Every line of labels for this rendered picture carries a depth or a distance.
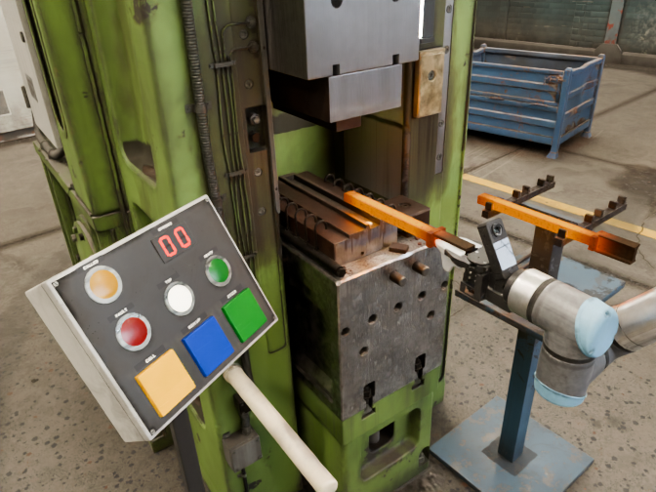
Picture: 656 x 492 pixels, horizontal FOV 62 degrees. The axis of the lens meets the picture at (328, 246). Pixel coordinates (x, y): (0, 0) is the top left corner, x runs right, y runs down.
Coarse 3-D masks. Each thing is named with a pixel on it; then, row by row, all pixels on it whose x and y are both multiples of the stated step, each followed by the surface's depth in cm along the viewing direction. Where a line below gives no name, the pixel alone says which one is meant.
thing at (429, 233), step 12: (348, 192) 138; (360, 204) 133; (372, 204) 131; (384, 216) 127; (396, 216) 124; (408, 216) 124; (408, 228) 121; (420, 228) 118; (432, 228) 117; (444, 228) 116; (432, 240) 115; (444, 240) 112; (456, 240) 111; (468, 252) 109
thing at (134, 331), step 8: (128, 320) 83; (136, 320) 84; (128, 328) 82; (136, 328) 83; (144, 328) 84; (128, 336) 82; (136, 336) 83; (144, 336) 84; (128, 344) 82; (136, 344) 83
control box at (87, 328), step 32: (160, 224) 92; (192, 224) 97; (96, 256) 82; (128, 256) 86; (160, 256) 90; (192, 256) 95; (224, 256) 100; (32, 288) 79; (64, 288) 77; (128, 288) 84; (160, 288) 88; (192, 288) 93; (224, 288) 98; (256, 288) 104; (64, 320) 78; (96, 320) 79; (160, 320) 87; (192, 320) 91; (224, 320) 96; (64, 352) 82; (96, 352) 78; (128, 352) 82; (160, 352) 86; (96, 384) 81; (128, 384) 80; (128, 416) 81
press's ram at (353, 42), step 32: (288, 0) 104; (320, 0) 102; (352, 0) 106; (384, 0) 110; (416, 0) 115; (288, 32) 108; (320, 32) 105; (352, 32) 109; (384, 32) 113; (416, 32) 118; (288, 64) 111; (320, 64) 107; (352, 64) 112; (384, 64) 117
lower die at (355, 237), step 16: (288, 176) 162; (304, 176) 164; (288, 192) 154; (304, 192) 153; (336, 192) 152; (288, 208) 147; (320, 208) 144; (336, 208) 141; (320, 224) 138; (336, 224) 135; (352, 224) 135; (368, 224) 132; (384, 224) 136; (320, 240) 133; (336, 240) 130; (352, 240) 131; (368, 240) 134; (384, 240) 138; (336, 256) 130; (352, 256) 133
